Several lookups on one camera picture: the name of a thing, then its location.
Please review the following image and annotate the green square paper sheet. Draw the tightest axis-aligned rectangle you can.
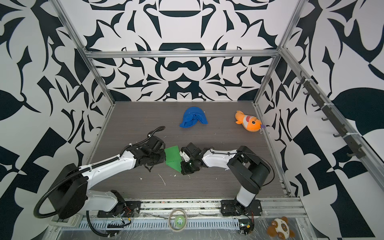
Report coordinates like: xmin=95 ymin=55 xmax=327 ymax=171
xmin=165 ymin=146 xmax=182 ymax=173

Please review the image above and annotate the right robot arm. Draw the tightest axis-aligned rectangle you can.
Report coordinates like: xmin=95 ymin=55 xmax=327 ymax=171
xmin=180 ymin=143 xmax=275 ymax=208

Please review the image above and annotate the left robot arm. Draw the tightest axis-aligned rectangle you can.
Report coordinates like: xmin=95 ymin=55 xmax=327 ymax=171
xmin=33 ymin=136 xmax=166 ymax=219

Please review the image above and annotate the white tape roll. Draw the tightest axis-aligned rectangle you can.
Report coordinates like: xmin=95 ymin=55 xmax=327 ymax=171
xmin=168 ymin=209 xmax=188 ymax=232

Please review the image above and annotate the blue crumpled cloth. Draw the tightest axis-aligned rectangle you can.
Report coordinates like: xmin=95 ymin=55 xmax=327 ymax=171
xmin=180 ymin=107 xmax=208 ymax=129

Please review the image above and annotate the orange fish plush toy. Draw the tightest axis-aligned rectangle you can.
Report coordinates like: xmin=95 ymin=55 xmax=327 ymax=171
xmin=235 ymin=111 xmax=266 ymax=132

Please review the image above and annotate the small black electronics box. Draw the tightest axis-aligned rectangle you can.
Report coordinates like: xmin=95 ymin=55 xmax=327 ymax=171
xmin=239 ymin=219 xmax=255 ymax=236

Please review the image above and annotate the brown white plush toy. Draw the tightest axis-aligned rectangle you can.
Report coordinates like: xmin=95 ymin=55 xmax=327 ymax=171
xmin=267 ymin=217 xmax=295 ymax=240

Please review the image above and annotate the white power strip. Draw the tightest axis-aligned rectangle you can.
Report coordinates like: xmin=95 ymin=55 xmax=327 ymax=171
xmin=49 ymin=214 xmax=83 ymax=228

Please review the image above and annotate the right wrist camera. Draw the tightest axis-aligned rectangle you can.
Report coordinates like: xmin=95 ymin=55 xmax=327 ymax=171
xmin=180 ymin=151 xmax=191 ymax=163

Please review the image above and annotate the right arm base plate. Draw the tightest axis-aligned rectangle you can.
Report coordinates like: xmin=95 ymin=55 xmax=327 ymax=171
xmin=221 ymin=200 xmax=263 ymax=217

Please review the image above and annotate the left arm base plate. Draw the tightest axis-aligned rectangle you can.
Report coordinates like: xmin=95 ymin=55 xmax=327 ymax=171
xmin=97 ymin=201 xmax=142 ymax=218

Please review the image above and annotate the black base cable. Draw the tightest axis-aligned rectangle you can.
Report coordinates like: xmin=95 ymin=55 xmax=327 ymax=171
xmin=85 ymin=209 xmax=133 ymax=238

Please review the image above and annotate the aluminium front rail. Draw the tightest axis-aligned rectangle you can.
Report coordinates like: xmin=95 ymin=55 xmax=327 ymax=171
xmin=128 ymin=198 xmax=308 ymax=219

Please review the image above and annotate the black hook rail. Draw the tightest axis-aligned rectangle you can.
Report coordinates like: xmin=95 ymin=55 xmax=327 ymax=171
xmin=297 ymin=71 xmax=367 ymax=159

